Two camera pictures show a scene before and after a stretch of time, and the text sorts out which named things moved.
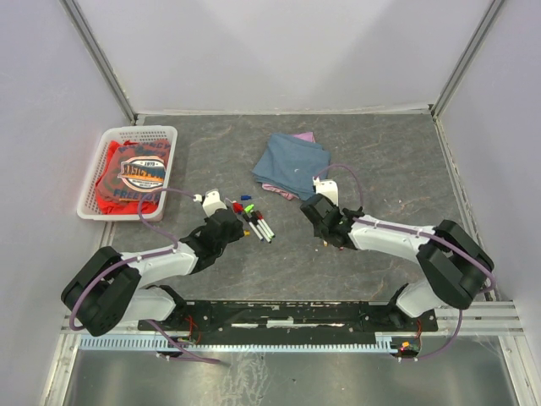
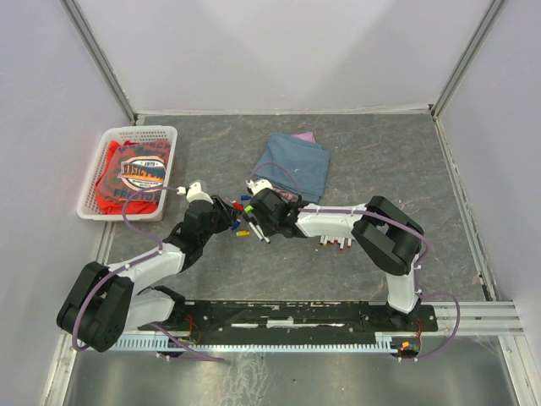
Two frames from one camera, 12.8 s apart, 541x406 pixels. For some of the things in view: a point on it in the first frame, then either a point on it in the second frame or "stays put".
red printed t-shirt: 128,171 stays put
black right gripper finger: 320,230 -> 260,213
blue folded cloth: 292,163 stays put
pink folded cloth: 305,135 stays put
